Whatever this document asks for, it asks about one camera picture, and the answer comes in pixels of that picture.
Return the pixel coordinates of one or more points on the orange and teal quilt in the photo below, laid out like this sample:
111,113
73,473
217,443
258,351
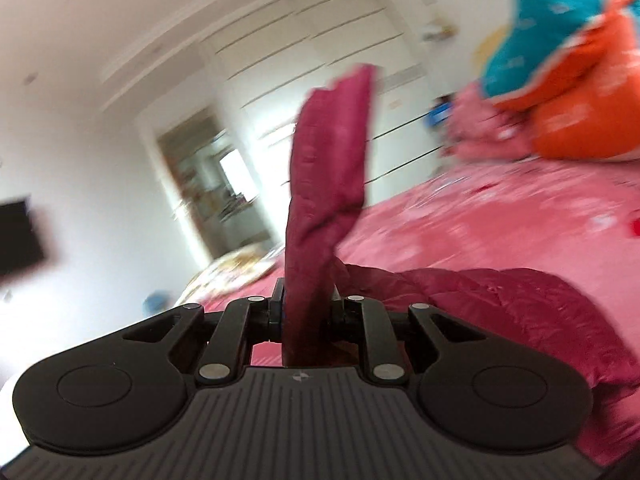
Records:
565,60

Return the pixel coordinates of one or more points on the small wall hanging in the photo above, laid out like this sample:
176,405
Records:
440,30

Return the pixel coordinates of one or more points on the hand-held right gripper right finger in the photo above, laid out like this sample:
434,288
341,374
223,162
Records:
375,340

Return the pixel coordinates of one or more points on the yellow floral cloth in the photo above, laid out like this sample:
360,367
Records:
235,262

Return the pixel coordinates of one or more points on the white wardrobe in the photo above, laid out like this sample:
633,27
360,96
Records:
325,60

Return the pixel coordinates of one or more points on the white door frame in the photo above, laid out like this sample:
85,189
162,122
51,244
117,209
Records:
215,185

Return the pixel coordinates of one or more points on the pink cartoon pillow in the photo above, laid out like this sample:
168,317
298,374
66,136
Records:
485,125

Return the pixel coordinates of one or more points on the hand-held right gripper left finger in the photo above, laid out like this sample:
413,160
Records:
235,340

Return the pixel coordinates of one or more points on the maroon puffer jacket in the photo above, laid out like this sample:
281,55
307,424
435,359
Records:
330,185

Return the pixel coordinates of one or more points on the blue chair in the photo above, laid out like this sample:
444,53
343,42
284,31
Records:
154,304

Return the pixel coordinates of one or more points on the black wall television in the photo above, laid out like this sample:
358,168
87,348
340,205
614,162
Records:
17,237

